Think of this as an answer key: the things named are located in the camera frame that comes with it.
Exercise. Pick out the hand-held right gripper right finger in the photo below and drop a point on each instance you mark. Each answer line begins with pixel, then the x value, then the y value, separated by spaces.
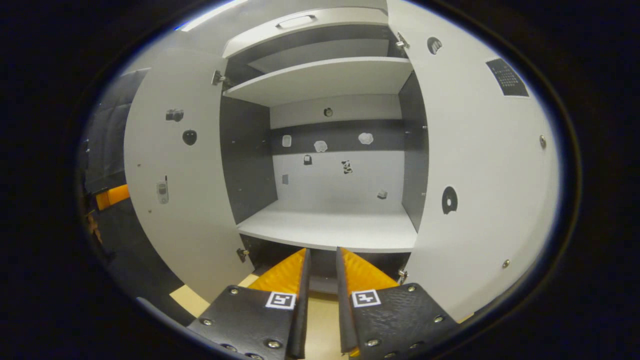
pixel 395 317

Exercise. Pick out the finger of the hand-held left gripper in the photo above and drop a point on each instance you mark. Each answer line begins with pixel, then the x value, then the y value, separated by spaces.
pixel 114 195

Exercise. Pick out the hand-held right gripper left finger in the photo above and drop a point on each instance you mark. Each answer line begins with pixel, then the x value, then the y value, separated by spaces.
pixel 250 320

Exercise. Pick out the white shoe cabinet door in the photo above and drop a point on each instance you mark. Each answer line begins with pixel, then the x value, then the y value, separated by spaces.
pixel 485 165
pixel 195 230

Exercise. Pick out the white double-door shoe cabinet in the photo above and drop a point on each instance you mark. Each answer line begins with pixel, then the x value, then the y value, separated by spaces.
pixel 330 185

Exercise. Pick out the white cabinet shelf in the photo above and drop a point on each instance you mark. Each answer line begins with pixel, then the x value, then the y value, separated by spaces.
pixel 330 227
pixel 320 80

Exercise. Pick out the white cabinet top panel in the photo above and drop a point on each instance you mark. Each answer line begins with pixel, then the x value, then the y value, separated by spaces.
pixel 260 40

